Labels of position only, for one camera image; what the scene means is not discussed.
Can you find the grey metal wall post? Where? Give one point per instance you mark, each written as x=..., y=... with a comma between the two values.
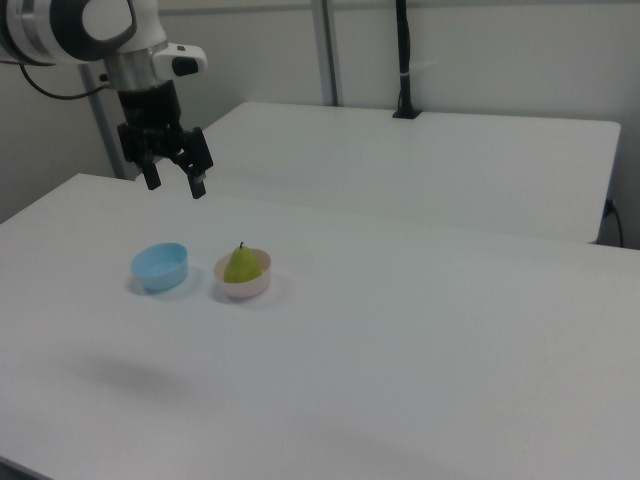
x=327, y=50

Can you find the white side table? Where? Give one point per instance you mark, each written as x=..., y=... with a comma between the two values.
x=410, y=165

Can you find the pink plastic bowl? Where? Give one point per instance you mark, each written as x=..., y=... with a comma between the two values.
x=247, y=289

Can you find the blue plastic bowl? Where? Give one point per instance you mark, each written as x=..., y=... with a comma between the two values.
x=160, y=272

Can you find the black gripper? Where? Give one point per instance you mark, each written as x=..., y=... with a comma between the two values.
x=150, y=112

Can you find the green pear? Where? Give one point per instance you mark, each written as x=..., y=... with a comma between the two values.
x=242, y=265

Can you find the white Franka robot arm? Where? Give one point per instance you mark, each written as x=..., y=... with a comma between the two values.
x=60, y=30

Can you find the grey metal frame post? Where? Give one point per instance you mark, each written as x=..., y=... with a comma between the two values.
x=102, y=130

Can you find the black camera stand pole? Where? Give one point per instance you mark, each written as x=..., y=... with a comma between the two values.
x=405, y=60

